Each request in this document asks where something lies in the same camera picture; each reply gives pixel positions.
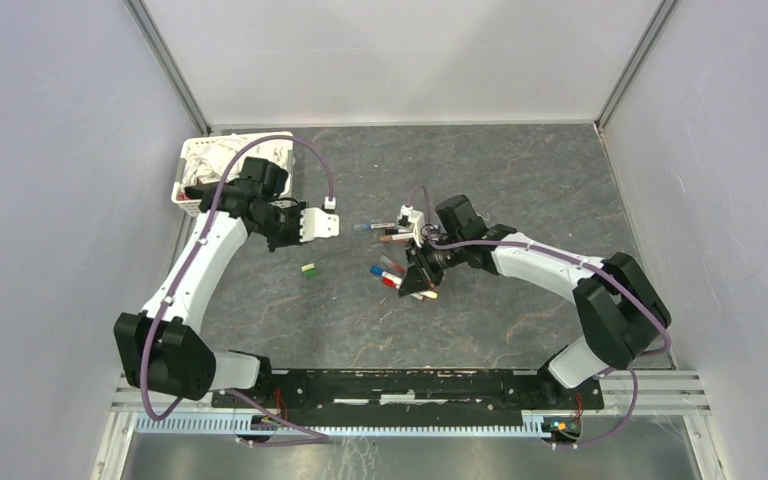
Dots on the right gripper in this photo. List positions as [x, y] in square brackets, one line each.
[420, 274]

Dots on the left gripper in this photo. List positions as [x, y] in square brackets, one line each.
[296, 211]

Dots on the green pen cap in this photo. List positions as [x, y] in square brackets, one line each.
[309, 270]

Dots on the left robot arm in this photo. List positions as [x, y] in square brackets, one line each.
[160, 346]

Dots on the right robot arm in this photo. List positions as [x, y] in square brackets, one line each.
[622, 318]

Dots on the red cap white pen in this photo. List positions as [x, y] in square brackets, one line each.
[391, 283]

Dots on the blue cap white pen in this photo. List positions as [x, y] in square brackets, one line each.
[378, 271]

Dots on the brown cap pen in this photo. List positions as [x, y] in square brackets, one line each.
[398, 237]

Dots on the blue cap silver pen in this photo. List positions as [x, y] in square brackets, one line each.
[375, 226]

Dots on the white plastic basket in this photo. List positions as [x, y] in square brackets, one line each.
[191, 207]

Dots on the black item in basket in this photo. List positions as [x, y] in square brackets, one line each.
[191, 193]

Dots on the white cloth in basket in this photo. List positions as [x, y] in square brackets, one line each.
[206, 159]

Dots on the right base electronics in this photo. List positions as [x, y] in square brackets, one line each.
[562, 430]

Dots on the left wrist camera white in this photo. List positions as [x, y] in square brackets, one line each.
[316, 223]

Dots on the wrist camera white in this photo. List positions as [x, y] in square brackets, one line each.
[316, 223]
[412, 220]

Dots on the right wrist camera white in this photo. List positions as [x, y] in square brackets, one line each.
[412, 220]

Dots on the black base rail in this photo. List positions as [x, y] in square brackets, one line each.
[381, 398]

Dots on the grey slotted cable duct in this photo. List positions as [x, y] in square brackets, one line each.
[243, 424]

